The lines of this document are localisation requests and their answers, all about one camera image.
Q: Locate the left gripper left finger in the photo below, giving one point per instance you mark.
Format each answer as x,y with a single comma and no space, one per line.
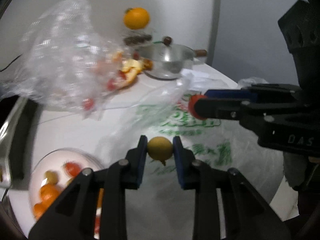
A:
125,174

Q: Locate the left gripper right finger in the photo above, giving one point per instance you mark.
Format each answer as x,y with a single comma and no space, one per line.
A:
194,174

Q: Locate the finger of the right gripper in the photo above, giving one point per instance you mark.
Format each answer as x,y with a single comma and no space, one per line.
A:
220,108
230,93

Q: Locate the yellow green small fruit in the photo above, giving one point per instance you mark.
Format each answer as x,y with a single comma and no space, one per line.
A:
160,149

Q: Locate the red cherry tomato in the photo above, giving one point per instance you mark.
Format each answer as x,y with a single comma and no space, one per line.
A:
192,100

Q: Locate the green yellow jujube fruit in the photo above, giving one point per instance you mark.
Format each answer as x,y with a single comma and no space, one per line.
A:
52,177

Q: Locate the printed white plastic bag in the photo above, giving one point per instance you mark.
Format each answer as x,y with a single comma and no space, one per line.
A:
163,112

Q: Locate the grey refrigerator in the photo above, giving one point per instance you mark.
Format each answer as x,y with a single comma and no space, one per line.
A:
248,41

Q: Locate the cherry tomato on plate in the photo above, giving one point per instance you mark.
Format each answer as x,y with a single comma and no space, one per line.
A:
72,169

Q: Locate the white round plate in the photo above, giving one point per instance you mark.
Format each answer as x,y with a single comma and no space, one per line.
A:
54,161

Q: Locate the orange on plate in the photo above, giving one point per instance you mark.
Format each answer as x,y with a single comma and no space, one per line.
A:
39,209
49,193

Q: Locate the orange peel pile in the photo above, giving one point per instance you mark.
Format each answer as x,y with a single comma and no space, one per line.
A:
128,70

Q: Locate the clear crumpled plastic bag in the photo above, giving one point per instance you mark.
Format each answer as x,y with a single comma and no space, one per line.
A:
64,63

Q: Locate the clear box of chestnuts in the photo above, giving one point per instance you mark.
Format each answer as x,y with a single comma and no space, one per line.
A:
137,37

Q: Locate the large orange on box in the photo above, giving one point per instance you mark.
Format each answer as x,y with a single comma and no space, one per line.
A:
136,18

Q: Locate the steel saucepan with wooden handle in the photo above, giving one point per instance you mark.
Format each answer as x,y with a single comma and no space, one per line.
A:
169,61

